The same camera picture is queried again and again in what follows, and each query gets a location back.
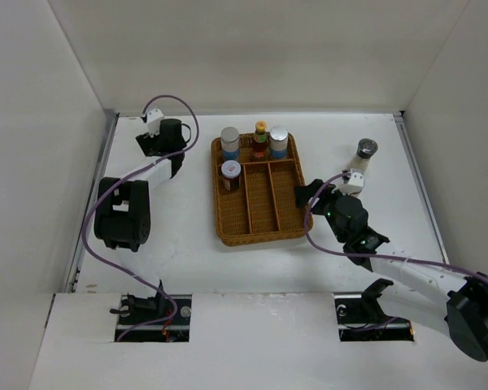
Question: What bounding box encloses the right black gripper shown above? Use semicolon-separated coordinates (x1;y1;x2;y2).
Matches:
294;179;355;243

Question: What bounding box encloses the blue label pepper jar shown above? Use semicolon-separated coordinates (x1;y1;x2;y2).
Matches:
220;127;240;161
269;126;289;159

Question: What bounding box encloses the yellow cap sauce bottle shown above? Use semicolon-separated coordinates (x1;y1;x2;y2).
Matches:
251;121;268;161

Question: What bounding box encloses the white lid sauce jar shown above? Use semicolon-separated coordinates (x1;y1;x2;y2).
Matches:
220;160;242;191

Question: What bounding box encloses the black top salt grinder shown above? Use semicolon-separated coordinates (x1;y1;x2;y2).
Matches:
346;138;378;175

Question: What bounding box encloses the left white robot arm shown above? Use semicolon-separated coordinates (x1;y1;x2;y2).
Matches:
94;110;192;276

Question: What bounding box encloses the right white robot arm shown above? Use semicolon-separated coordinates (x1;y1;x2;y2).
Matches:
294;173;488;362

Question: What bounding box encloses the brown wicker organizer tray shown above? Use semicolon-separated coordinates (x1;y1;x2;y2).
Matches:
211;133;305;246

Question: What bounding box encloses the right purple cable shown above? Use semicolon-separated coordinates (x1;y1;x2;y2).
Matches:
303;171;488;297

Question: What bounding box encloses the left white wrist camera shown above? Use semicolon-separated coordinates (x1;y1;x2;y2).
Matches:
142;108;165;137

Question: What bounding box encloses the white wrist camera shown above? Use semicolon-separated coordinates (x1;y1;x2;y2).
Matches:
142;108;165;137
338;171;365;196

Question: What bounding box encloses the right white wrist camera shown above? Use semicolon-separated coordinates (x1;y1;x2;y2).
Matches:
338;171;365;196

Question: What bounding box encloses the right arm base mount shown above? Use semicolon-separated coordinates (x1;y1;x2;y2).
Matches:
334;279;414;342

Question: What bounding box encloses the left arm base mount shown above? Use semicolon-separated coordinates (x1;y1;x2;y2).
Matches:
110;292;193;343

